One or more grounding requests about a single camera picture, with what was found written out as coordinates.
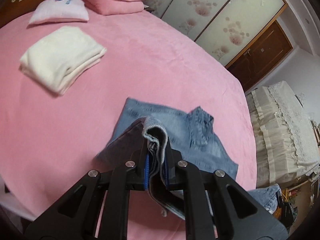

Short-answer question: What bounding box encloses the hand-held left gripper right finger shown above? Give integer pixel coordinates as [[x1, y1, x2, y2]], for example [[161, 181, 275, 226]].
[[164, 137, 293, 240]]

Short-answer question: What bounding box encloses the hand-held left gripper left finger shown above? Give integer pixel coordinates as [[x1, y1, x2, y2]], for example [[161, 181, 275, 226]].
[[20, 135, 150, 240]]

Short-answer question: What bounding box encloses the blue denim jacket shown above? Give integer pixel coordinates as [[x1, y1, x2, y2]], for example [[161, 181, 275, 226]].
[[94, 97, 282, 217]]

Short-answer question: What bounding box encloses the pink bed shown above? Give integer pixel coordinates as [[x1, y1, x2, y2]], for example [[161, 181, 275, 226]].
[[0, 4, 257, 240]]

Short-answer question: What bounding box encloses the cream lace-covered furniture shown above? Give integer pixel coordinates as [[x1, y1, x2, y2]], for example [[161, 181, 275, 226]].
[[246, 80, 320, 188]]

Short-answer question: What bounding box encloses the small black device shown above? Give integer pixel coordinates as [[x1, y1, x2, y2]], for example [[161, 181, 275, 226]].
[[279, 202, 299, 220]]

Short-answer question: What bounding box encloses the white folded cloth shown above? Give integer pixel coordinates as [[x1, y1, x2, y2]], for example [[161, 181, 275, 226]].
[[19, 26, 107, 95]]

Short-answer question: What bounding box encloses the brown wooden door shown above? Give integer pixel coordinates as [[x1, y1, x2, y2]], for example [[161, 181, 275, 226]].
[[225, 20, 293, 92]]

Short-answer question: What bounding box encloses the floral sliding door wardrobe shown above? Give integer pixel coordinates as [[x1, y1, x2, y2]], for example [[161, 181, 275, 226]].
[[144, 0, 287, 67]]

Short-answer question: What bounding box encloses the small white printed pillow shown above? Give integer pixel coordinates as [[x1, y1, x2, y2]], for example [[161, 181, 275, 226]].
[[28, 0, 89, 25]]

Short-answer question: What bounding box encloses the wooden headboard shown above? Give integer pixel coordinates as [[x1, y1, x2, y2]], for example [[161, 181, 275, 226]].
[[0, 0, 83, 28]]

